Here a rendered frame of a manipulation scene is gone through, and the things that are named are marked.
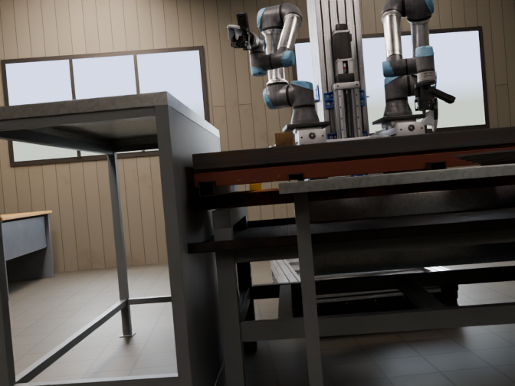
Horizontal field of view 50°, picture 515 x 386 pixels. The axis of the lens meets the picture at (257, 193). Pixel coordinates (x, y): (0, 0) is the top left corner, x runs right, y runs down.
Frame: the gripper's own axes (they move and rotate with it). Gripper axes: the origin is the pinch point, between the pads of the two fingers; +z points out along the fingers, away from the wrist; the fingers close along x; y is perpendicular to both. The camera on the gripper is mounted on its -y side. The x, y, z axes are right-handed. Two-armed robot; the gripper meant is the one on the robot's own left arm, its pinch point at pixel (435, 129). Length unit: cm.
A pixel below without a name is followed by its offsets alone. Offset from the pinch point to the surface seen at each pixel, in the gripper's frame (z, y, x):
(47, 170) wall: -14, 314, -325
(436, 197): 30.4, -2.5, -16.8
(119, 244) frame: 43, 157, -46
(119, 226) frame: 33, 156, -46
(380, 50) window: -112, -46, -361
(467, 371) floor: 92, 5, 37
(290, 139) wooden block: 3, 63, 57
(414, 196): 29.2, 7.6, -16.8
